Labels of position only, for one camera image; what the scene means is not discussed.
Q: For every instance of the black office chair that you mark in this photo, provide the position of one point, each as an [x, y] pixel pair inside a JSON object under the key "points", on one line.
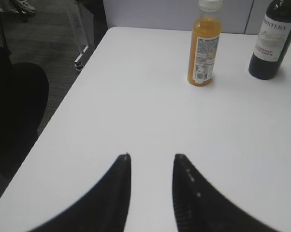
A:
{"points": [[24, 90]]}

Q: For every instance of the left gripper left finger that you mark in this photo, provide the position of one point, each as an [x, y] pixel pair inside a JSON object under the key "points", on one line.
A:
{"points": [[104, 208]]}

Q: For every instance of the dark red wine bottle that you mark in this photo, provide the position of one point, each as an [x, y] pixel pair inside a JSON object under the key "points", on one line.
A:
{"points": [[273, 40]]}

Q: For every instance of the white table leg with caster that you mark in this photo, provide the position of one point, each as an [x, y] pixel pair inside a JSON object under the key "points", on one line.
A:
{"points": [[82, 26]]}

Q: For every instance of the person's white shoe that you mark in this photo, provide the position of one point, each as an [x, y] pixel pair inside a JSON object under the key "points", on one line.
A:
{"points": [[24, 6]]}

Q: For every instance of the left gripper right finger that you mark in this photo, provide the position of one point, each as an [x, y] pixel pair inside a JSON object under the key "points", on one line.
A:
{"points": [[199, 207]]}

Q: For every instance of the orange juice bottle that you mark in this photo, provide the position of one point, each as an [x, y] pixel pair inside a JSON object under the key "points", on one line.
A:
{"points": [[204, 43]]}

